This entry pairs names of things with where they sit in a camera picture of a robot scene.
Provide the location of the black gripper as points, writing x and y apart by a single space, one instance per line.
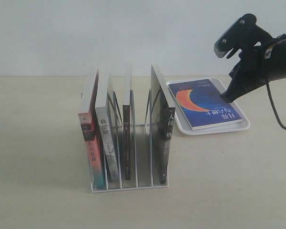
244 35

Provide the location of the blue spine moon book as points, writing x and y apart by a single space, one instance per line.
201 104

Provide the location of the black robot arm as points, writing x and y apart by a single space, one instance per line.
274 63

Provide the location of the black spine book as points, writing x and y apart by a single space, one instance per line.
162 121

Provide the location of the dark brown spine book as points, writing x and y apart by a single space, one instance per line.
127 121

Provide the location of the white grey spine book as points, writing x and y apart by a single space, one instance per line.
104 107

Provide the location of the red teal spine book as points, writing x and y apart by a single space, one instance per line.
90 130

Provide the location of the white plastic tray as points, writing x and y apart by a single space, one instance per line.
184 126

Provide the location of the white wire book rack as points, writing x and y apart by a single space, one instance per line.
144 170

